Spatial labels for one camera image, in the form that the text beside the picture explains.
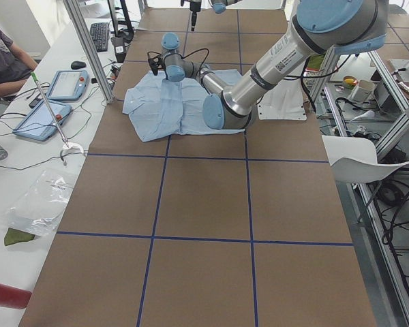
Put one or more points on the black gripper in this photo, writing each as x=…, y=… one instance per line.
x=193, y=13
x=164, y=68

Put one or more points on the light blue striped shirt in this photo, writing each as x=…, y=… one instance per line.
x=158, y=107

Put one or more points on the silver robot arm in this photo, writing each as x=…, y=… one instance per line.
x=219, y=6
x=350, y=27

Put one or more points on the black keyboard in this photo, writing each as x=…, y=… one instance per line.
x=100, y=34

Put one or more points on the black computer mouse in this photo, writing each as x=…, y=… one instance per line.
x=78, y=65

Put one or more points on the teach pendant far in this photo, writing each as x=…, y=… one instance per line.
x=68, y=85

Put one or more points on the teach pendant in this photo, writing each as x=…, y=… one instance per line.
x=68, y=85
x=38, y=124

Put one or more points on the grabber stick tool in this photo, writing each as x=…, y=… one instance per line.
x=67, y=145

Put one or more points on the white paper sheet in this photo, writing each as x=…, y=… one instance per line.
x=284, y=102

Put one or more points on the teach pendant near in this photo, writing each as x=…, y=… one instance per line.
x=38, y=124

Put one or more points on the seated person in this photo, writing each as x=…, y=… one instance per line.
x=16, y=66

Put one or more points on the clear plastic bag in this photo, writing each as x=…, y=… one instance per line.
x=39, y=210

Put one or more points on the white plastic chair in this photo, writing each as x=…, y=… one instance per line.
x=354, y=160

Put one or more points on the green cloth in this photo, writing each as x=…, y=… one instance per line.
x=13, y=237

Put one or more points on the red metal bottle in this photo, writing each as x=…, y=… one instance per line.
x=14, y=298

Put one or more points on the aluminium frame post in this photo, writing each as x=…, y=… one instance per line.
x=88, y=46

